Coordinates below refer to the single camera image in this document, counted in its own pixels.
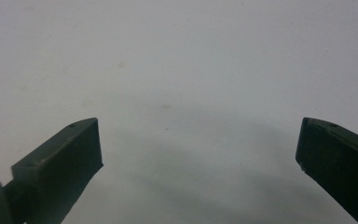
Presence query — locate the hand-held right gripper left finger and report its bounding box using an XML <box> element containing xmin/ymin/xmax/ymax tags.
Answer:
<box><xmin>3</xmin><ymin>117</ymin><xmax>104</xmax><ymax>224</ymax></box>

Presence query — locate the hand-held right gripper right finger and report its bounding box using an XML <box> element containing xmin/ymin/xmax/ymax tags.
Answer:
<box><xmin>295</xmin><ymin>117</ymin><xmax>358</xmax><ymax>224</ymax></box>

